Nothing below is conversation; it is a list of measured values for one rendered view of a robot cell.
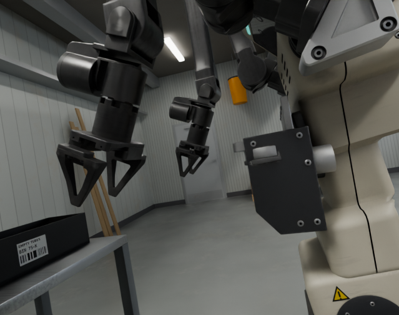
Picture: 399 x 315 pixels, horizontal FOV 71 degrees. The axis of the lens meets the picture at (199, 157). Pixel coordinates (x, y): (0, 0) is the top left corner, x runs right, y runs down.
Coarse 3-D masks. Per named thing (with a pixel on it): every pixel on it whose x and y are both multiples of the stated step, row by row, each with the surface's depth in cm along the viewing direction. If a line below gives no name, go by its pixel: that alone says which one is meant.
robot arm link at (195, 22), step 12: (192, 0) 80; (192, 12) 80; (192, 24) 80; (204, 24) 79; (192, 36) 80; (204, 36) 79; (192, 48) 81; (204, 48) 79; (204, 60) 79; (204, 72) 79; (216, 72) 82; (216, 84) 79; (216, 96) 80
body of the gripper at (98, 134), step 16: (96, 112) 40; (112, 112) 38; (128, 112) 39; (96, 128) 39; (112, 128) 39; (128, 128) 40; (96, 144) 36; (112, 144) 37; (128, 144) 40; (144, 144) 45
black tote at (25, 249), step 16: (32, 224) 100; (48, 224) 87; (64, 224) 93; (80, 224) 100; (0, 240) 72; (16, 240) 76; (32, 240) 81; (48, 240) 86; (64, 240) 92; (80, 240) 98; (0, 256) 71; (16, 256) 75; (32, 256) 80; (48, 256) 85; (0, 272) 70; (16, 272) 74
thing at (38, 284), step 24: (96, 240) 105; (120, 240) 101; (48, 264) 82; (72, 264) 78; (120, 264) 102; (0, 288) 68; (24, 288) 65; (48, 288) 69; (120, 288) 103; (0, 312) 58; (48, 312) 115
